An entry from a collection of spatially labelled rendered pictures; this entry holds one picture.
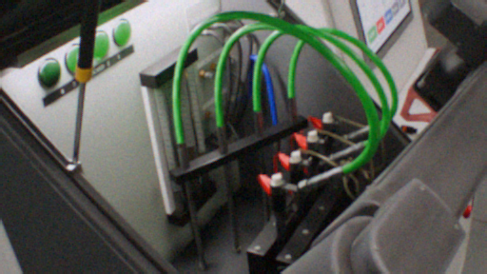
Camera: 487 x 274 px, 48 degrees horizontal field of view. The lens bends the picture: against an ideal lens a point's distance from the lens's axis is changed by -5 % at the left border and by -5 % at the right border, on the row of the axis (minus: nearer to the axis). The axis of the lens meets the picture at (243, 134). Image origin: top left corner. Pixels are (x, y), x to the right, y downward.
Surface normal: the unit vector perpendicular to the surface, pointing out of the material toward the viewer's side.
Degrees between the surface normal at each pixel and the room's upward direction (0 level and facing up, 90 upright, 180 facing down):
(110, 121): 90
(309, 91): 90
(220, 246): 0
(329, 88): 90
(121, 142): 90
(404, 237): 38
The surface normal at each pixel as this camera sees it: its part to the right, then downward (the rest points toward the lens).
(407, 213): 0.47, -0.58
